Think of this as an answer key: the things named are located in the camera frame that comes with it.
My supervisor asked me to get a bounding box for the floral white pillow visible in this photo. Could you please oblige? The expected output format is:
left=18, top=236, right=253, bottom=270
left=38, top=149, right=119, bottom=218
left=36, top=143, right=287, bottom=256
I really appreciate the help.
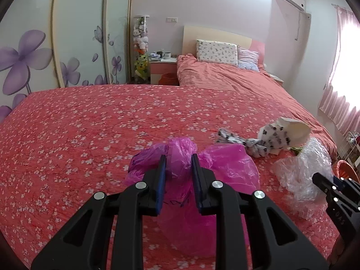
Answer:
left=196, top=39, right=239, bottom=67

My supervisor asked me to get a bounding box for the pink and white nightstand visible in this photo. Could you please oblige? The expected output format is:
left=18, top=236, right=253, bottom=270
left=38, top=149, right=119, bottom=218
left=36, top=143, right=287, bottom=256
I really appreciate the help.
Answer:
left=267, top=73, right=284, bottom=86
left=149, top=56, right=180, bottom=86

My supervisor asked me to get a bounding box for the coral duvet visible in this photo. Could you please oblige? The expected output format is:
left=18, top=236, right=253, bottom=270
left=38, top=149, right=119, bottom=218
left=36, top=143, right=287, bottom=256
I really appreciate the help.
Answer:
left=177, top=54, right=337, bottom=158

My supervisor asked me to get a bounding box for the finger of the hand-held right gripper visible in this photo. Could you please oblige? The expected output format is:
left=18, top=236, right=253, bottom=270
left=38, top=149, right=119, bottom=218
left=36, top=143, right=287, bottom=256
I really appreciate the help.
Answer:
left=312, top=172, right=342, bottom=203

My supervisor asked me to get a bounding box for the orange laundry basket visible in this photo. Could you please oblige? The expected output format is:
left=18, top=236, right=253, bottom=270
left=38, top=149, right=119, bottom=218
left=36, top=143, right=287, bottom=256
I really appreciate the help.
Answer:
left=334, top=160, right=360, bottom=184

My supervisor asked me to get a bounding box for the white floral sliding wardrobe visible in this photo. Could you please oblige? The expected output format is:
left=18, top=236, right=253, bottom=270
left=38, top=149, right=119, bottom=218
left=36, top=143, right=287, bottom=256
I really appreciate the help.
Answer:
left=0, top=0, right=133, bottom=124

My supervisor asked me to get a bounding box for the white air conditioner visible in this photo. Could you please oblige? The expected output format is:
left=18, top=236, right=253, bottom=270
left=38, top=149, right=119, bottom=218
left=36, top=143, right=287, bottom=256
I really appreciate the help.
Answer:
left=276, top=0, right=306, bottom=12

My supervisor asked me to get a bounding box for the beige and pink headboard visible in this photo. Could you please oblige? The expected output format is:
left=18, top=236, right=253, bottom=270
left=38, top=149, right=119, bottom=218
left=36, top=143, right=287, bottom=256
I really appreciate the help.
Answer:
left=183, top=25, right=266, bottom=68

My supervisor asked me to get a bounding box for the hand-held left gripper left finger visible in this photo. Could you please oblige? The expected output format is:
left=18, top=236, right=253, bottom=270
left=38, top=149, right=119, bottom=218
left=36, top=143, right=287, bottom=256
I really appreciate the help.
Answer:
left=31, top=154, right=168, bottom=270

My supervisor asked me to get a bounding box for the clear tube of plush toys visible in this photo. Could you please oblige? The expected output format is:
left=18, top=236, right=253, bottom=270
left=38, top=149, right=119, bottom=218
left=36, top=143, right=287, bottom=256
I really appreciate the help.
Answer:
left=133, top=15, right=150, bottom=84

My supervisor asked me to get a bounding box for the pink striped pillow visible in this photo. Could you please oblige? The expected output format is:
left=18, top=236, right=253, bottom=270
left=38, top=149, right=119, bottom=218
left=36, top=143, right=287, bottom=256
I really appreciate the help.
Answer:
left=238, top=48, right=261, bottom=72

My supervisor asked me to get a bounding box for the clear plastic wrap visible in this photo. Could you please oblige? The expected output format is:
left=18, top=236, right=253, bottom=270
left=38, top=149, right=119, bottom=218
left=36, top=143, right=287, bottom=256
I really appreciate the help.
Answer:
left=271, top=137, right=336, bottom=220

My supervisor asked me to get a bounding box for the white wire rack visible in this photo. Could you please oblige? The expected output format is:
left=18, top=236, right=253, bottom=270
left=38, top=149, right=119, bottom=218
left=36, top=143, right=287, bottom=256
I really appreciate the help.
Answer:
left=339, top=131, right=360, bottom=170

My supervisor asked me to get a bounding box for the spotted white sock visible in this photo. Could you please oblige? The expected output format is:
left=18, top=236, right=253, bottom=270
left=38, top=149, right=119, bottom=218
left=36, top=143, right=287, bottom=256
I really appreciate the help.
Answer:
left=216, top=128, right=271, bottom=158

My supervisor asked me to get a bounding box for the paw print paper bag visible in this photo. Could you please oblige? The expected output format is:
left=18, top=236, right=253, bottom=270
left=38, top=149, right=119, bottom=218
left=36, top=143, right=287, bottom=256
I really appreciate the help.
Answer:
left=258, top=117, right=311, bottom=156

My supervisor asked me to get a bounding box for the red floral bedsheet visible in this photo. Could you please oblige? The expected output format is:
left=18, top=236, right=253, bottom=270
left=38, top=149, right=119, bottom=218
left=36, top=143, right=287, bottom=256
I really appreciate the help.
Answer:
left=0, top=84, right=342, bottom=270

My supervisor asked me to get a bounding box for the pink curtain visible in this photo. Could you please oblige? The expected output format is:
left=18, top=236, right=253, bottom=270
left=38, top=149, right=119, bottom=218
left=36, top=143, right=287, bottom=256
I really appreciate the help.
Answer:
left=318, top=4, right=360, bottom=136

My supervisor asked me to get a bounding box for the pink plastic bag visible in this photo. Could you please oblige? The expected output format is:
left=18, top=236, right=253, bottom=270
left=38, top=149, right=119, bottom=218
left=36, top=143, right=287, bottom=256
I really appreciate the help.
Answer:
left=124, top=136, right=261, bottom=258

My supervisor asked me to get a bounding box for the air conditioner pipe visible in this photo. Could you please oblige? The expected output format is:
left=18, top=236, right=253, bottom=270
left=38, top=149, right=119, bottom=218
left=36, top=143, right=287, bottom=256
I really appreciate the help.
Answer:
left=294, top=11, right=302, bottom=41

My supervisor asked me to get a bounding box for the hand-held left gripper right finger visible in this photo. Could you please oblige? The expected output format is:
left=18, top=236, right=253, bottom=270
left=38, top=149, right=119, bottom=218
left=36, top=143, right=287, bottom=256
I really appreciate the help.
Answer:
left=191, top=153, right=329, bottom=270

